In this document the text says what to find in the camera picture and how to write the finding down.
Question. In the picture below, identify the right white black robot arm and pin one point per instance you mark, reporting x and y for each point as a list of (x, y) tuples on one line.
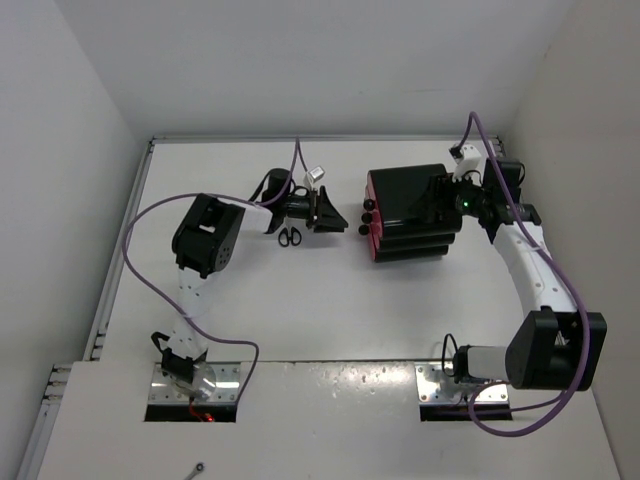
[(558, 345)]

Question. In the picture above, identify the white front platform board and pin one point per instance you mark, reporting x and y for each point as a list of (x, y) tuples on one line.
[(307, 421)]

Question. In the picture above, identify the pink drawer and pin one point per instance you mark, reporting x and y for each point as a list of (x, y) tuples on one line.
[(371, 218), (370, 200), (367, 240)]

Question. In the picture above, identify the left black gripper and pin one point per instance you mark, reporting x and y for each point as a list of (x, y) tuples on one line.
[(322, 216)]

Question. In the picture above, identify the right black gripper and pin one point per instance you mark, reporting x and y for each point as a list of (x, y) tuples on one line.
[(437, 196)]

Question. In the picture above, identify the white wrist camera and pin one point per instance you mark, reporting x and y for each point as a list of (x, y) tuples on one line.
[(466, 157), (313, 177)]

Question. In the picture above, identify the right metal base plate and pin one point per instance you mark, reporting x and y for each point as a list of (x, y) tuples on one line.
[(436, 389)]

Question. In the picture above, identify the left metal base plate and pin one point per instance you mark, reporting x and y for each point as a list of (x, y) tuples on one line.
[(213, 384)]

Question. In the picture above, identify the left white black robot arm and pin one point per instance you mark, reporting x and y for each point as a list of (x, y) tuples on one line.
[(203, 245)]

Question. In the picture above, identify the black drawer cabinet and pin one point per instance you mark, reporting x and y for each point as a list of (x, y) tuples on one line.
[(396, 218)]

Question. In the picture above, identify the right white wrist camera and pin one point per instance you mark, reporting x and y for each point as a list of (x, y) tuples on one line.
[(466, 157)]

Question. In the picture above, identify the small metal wrench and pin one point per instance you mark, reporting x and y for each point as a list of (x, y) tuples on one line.
[(198, 469)]

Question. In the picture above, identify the pink top drawer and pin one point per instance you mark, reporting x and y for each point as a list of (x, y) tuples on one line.
[(370, 200)]

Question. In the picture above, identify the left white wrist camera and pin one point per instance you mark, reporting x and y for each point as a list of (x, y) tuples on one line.
[(313, 177)]

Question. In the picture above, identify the black handled scissors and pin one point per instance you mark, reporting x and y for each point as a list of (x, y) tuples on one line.
[(289, 236)]

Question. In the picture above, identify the metal base plate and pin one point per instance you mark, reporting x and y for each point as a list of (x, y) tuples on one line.
[(213, 384), (436, 389)]

